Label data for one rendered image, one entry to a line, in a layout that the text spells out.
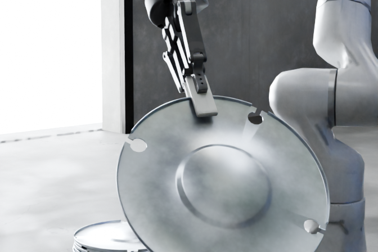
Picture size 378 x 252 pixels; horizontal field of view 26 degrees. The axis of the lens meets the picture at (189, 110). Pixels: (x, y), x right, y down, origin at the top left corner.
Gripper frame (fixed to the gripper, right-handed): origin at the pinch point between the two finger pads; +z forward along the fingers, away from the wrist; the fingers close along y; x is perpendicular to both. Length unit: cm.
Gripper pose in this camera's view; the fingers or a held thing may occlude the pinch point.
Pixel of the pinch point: (199, 98)
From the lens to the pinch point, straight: 116.1
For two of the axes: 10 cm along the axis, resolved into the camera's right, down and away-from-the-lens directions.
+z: 2.4, 8.0, -5.5
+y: 2.0, -6.0, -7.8
